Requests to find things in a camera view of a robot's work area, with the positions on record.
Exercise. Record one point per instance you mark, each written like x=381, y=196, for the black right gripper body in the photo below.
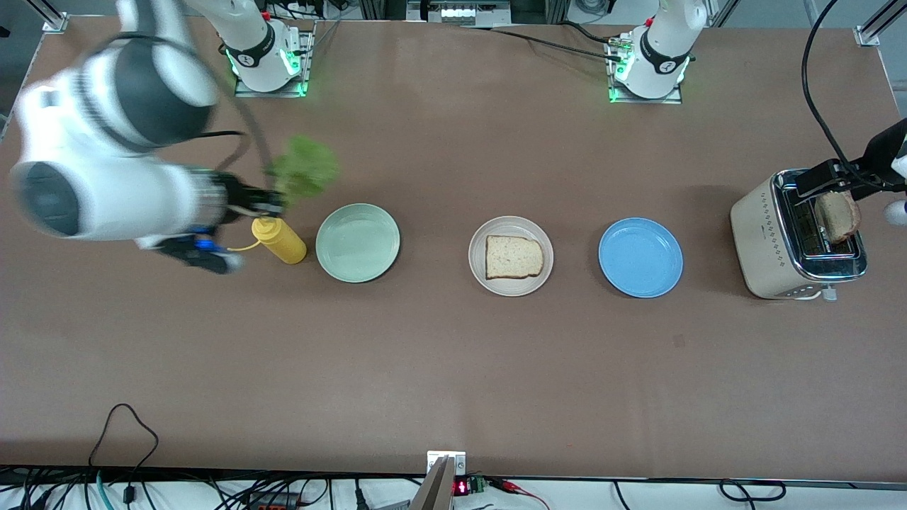
x=232, y=192

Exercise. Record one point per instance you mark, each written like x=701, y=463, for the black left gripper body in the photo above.
x=881, y=155

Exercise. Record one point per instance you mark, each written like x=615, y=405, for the yellow squeeze bottle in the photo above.
x=283, y=244

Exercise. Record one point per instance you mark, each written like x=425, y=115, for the brown bread slice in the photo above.
x=514, y=257
x=840, y=219

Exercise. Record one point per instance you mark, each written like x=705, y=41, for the green lettuce leaf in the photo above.
x=305, y=170

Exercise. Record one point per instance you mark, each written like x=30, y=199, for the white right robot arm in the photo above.
x=106, y=191

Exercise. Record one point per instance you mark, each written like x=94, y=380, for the mint green plate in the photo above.
x=358, y=243

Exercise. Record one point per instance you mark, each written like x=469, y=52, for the blue plate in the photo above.
x=640, y=257

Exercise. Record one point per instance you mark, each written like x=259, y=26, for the beige plate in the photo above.
x=510, y=289

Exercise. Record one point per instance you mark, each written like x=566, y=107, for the beige chrome toaster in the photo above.
x=762, y=241

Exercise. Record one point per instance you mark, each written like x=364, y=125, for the red display circuit module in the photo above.
x=462, y=487

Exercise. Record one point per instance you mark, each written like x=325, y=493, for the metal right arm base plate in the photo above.
x=273, y=93

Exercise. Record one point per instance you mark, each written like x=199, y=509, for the aluminium frame corner bracket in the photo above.
x=53, y=23
x=866, y=35

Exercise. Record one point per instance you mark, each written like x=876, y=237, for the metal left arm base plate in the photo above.
x=673, y=100

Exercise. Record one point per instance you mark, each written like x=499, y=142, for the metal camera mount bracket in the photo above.
x=439, y=489

